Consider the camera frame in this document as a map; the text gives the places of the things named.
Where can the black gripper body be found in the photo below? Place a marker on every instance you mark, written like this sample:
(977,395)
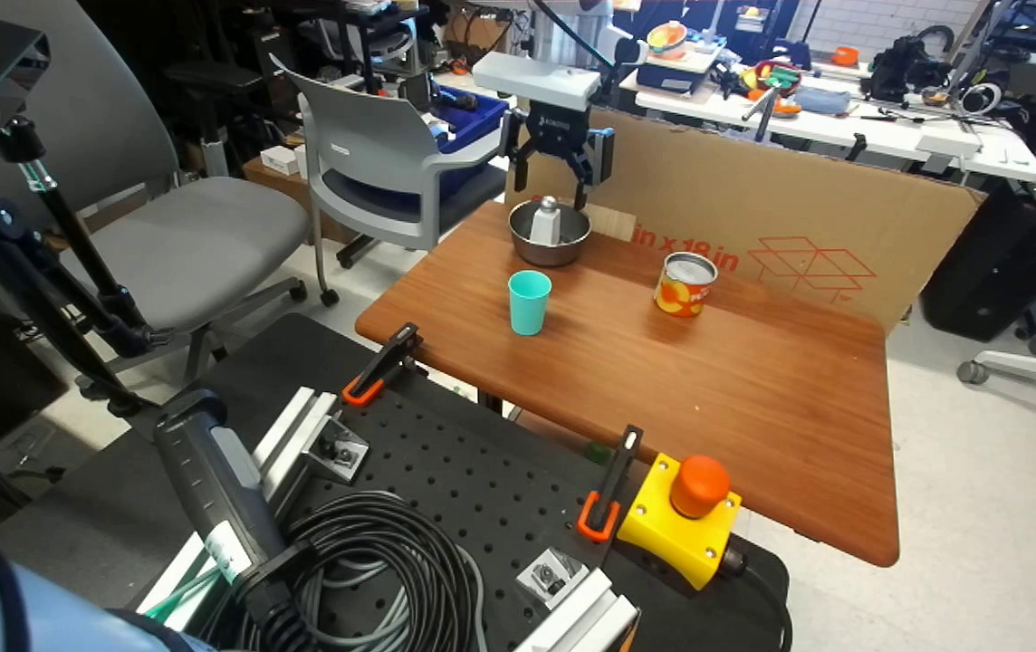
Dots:
(560,131)

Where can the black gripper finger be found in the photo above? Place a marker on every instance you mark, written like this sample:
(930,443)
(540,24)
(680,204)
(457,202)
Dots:
(522,169)
(582,180)

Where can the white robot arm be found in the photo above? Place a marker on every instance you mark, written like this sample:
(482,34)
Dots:
(539,80)

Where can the stainless steel bowl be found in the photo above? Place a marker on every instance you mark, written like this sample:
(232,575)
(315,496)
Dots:
(531,248)

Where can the blue plastic bin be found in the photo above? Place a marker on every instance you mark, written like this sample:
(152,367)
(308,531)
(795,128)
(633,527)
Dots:
(475,116)

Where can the brown cardboard box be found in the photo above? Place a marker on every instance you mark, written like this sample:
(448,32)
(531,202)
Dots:
(488,32)

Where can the teal plastic cup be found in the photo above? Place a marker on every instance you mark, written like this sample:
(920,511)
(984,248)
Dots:
(531,309)

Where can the grey plastic chair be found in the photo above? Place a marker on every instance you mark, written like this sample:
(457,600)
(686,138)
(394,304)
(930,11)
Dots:
(375,138)

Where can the orange label tin can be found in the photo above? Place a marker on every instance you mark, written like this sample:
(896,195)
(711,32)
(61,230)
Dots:
(681,298)

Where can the dark blue cabinet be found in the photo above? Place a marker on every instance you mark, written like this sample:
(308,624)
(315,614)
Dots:
(711,19)

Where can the brown cardboard panel red print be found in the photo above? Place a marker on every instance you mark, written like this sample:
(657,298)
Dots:
(785,195)

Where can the small orange object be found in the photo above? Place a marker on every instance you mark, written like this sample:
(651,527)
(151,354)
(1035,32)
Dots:
(845,57)

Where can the black perforated mounting board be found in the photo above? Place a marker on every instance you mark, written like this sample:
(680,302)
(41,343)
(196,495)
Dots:
(482,482)

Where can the white cluttered table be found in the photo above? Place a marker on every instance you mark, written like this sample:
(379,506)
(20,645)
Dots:
(902,131)

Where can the grey fabric office chair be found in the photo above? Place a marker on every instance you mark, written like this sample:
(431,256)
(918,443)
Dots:
(193,248)

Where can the black backpack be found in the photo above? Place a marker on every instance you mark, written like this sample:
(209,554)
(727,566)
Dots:
(902,68)

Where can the yellow emergency stop box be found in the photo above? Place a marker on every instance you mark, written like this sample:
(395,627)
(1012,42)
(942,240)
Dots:
(674,531)

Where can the black bag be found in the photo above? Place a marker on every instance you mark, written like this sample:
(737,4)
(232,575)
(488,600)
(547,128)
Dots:
(1002,257)

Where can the dark grey power box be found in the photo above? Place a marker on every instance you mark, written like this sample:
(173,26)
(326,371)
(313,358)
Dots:
(216,482)

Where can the black tripod stand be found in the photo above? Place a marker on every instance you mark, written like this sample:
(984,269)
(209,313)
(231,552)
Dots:
(71,237)

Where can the swivel chair base with casters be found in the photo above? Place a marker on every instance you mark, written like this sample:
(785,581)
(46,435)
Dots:
(1028,365)

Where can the pale blue rounded cover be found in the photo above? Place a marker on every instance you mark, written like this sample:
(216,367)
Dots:
(34,609)

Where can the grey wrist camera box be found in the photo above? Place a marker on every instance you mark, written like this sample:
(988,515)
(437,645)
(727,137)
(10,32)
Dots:
(602,155)

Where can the white aluminium profile rail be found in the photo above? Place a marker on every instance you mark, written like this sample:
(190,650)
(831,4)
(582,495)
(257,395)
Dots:
(302,420)
(579,609)

